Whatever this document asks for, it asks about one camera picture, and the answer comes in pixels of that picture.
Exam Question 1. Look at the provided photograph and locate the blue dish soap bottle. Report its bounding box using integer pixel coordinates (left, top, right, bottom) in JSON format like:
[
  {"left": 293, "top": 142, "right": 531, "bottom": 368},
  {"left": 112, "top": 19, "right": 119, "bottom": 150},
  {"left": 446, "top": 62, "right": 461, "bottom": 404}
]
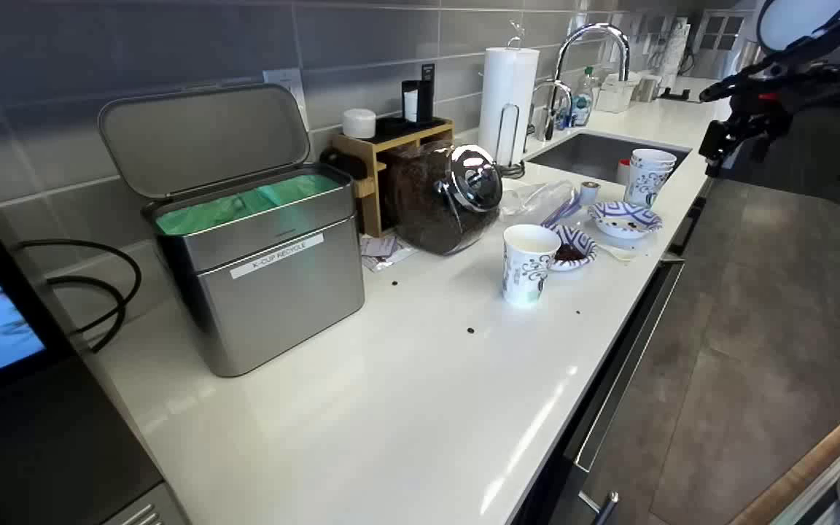
[{"left": 566, "top": 64, "right": 599, "bottom": 132}]

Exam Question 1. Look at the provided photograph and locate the long metal drawer handle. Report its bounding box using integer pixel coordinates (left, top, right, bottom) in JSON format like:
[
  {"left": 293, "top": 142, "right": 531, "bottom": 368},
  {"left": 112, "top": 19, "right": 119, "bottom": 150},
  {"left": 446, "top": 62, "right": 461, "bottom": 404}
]
[{"left": 573, "top": 258, "right": 688, "bottom": 477}]

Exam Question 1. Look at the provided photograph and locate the chrome kitchen faucet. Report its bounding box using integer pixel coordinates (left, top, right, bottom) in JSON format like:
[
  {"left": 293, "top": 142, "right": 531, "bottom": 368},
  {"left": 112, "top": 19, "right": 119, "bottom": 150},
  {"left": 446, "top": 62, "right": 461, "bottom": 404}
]
[{"left": 547, "top": 19, "right": 637, "bottom": 139}]

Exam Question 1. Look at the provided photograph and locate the grey metal bin lid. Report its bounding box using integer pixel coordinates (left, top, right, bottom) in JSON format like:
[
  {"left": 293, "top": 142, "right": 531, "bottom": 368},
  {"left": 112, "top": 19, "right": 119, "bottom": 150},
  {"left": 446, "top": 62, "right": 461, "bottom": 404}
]
[{"left": 98, "top": 80, "right": 316, "bottom": 204}]

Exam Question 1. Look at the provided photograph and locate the blue patterned saucer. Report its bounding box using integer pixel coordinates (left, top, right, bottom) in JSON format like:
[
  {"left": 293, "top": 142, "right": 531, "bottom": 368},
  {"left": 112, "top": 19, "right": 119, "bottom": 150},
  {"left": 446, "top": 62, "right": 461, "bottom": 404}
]
[{"left": 547, "top": 225, "right": 599, "bottom": 277}]

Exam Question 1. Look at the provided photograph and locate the grey slotted appliance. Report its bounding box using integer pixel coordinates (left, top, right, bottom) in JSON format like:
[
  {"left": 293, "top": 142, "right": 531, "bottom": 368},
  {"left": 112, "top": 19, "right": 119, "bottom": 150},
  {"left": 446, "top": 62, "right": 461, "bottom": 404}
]
[{"left": 98, "top": 477, "right": 192, "bottom": 525}]

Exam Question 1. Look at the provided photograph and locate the clear container by faucet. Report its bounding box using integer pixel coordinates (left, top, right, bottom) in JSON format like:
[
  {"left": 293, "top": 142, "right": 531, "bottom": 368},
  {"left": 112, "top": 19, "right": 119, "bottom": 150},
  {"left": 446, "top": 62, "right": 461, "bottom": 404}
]
[{"left": 593, "top": 76, "right": 637, "bottom": 115}]

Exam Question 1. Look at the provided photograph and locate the wooden board edge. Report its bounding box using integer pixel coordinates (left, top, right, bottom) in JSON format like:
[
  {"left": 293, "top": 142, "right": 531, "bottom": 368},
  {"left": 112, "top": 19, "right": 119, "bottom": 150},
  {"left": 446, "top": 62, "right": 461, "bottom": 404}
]
[{"left": 729, "top": 381, "right": 840, "bottom": 525}]

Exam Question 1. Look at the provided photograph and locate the white paper towel roll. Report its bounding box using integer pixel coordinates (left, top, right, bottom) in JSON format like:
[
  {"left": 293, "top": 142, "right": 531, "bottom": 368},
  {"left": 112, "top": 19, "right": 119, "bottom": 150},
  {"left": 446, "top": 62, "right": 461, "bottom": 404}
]
[{"left": 475, "top": 44, "right": 544, "bottom": 168}]

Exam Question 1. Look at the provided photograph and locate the blue patterned bowl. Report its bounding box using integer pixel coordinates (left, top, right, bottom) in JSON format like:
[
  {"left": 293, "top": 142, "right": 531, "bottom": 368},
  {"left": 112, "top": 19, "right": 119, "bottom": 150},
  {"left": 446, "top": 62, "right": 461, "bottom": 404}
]
[{"left": 593, "top": 197, "right": 666, "bottom": 247}]

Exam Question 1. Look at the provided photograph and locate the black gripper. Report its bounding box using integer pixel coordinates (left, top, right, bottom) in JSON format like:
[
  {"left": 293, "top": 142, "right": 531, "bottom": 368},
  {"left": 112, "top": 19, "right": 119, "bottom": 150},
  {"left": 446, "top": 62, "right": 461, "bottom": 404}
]
[{"left": 698, "top": 59, "right": 800, "bottom": 180}]

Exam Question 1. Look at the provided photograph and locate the wire paper towel holder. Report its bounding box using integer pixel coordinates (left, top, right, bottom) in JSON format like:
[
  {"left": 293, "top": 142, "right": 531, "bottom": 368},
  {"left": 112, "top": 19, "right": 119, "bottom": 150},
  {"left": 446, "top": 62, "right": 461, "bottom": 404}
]
[{"left": 494, "top": 99, "right": 531, "bottom": 180}]

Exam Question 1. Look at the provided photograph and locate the wooden countertop rack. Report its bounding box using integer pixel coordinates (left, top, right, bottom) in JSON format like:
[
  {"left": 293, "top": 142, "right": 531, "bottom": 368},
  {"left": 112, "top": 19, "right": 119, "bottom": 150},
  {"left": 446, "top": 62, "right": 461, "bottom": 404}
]
[{"left": 326, "top": 115, "right": 458, "bottom": 238}]

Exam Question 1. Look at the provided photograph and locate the tall black bottle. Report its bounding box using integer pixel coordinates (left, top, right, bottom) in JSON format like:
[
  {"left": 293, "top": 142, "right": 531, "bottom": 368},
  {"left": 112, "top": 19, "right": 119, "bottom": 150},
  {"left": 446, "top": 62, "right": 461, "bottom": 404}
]
[{"left": 417, "top": 62, "right": 439, "bottom": 127}]

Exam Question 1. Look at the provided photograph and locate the white cup with blue pattern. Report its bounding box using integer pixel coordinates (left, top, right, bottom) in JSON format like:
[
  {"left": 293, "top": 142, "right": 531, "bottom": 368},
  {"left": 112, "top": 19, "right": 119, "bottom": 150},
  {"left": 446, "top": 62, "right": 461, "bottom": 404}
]
[
  {"left": 500, "top": 220, "right": 564, "bottom": 308},
  {"left": 621, "top": 145, "right": 681, "bottom": 216}
]

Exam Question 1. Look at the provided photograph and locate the stainless steel bin body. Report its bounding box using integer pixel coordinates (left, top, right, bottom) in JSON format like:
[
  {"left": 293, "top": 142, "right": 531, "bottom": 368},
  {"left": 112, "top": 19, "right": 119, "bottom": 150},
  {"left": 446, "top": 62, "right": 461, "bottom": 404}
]
[{"left": 140, "top": 171, "right": 367, "bottom": 378}]

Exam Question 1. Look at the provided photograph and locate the small white jar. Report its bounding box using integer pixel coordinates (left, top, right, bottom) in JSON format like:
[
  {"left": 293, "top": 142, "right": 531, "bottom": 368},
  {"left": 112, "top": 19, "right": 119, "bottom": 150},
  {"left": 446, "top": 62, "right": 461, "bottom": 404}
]
[{"left": 341, "top": 104, "right": 379, "bottom": 142}]

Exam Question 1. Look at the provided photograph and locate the thick black cable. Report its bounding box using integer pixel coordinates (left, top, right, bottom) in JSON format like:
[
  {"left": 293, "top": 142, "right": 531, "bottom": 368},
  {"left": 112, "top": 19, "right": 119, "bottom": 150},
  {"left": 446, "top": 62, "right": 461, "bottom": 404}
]
[{"left": 13, "top": 235, "right": 146, "bottom": 356}]

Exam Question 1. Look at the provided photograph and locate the glass jar of coffee beans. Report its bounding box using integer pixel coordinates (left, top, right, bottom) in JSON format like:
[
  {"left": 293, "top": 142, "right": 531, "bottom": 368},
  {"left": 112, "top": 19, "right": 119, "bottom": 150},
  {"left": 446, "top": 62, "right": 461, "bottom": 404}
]
[{"left": 379, "top": 134, "right": 504, "bottom": 258}]

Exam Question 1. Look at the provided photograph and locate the black bottle with white label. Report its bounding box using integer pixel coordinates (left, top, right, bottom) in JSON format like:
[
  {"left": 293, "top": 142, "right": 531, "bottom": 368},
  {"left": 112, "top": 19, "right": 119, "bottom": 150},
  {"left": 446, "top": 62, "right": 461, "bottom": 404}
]
[{"left": 401, "top": 79, "right": 423, "bottom": 124}]

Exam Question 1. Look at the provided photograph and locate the steel undermount sink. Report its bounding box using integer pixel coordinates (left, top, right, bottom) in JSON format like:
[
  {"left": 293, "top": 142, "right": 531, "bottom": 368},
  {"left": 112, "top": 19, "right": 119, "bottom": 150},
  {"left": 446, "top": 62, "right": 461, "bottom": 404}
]
[{"left": 529, "top": 132, "right": 693, "bottom": 187}]

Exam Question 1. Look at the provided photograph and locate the green bin liner bag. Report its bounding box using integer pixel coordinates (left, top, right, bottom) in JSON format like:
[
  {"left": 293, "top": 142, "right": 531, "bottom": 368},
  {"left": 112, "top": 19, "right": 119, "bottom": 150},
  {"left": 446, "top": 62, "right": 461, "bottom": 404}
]
[{"left": 154, "top": 171, "right": 345, "bottom": 238}]

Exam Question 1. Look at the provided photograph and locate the short metal drawer handle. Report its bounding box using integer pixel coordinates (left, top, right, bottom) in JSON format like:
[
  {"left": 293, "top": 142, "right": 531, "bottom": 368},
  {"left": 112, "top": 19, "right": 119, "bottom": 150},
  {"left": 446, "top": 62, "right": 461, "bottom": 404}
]
[{"left": 576, "top": 490, "right": 625, "bottom": 525}]

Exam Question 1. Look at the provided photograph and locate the blue and white utensil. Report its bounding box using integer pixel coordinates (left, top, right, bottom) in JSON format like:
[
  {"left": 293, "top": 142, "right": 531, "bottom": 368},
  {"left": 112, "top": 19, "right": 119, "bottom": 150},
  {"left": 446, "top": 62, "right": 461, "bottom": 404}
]
[{"left": 536, "top": 178, "right": 605, "bottom": 231}]

